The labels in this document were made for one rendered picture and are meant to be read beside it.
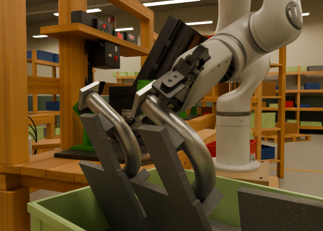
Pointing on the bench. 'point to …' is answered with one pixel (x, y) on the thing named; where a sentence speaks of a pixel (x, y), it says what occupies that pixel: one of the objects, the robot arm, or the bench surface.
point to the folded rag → (146, 159)
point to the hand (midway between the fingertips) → (158, 106)
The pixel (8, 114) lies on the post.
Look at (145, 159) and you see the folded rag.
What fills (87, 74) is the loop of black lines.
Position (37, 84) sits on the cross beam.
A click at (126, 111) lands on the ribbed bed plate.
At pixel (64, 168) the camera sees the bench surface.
